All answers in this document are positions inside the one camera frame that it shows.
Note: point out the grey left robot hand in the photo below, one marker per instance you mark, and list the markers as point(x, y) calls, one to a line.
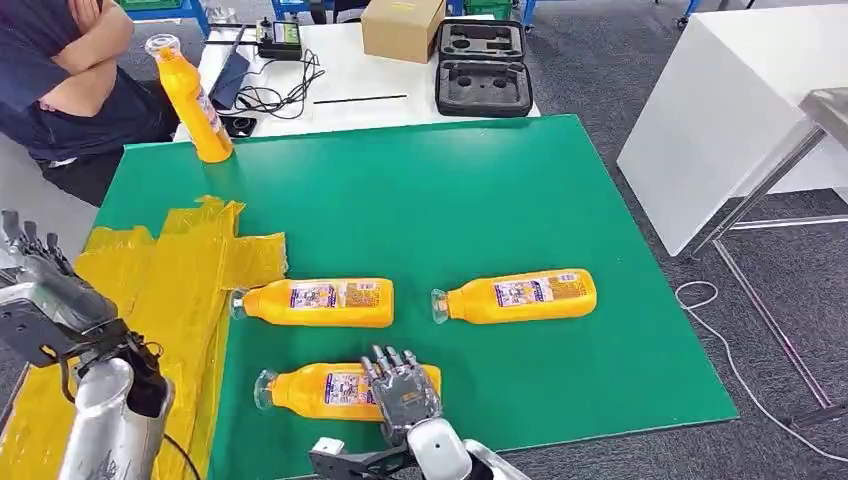
point(63, 285)

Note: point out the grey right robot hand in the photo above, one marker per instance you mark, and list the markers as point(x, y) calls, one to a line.
point(404, 397)

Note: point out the orange drink bottle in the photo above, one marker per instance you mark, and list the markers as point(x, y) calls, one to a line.
point(278, 306)
point(298, 391)
point(189, 99)
point(477, 305)

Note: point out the yellow plastic sheet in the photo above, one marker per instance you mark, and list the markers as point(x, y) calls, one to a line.
point(179, 278)

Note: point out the green table mat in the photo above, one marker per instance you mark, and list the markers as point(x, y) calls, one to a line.
point(464, 218)

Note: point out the person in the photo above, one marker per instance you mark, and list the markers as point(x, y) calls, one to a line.
point(60, 86)

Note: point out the thin black rod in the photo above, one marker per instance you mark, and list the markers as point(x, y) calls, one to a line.
point(361, 99)

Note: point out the black foam-lined case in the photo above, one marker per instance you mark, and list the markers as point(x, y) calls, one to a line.
point(484, 86)

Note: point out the white table with clutter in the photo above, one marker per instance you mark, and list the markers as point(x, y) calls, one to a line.
point(358, 79)

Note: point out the black controller with screen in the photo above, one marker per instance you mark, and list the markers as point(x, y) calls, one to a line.
point(281, 40)

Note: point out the brown cardboard box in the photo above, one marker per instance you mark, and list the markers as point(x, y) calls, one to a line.
point(401, 30)

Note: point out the green plastic crate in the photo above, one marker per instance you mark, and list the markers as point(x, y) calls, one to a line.
point(489, 8)

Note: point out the large white bare table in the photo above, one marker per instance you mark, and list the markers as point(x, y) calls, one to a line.
point(709, 119)

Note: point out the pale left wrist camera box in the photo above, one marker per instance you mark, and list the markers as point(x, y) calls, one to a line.
point(40, 334)

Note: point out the blue metal table frame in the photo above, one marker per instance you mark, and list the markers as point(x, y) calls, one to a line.
point(192, 10)

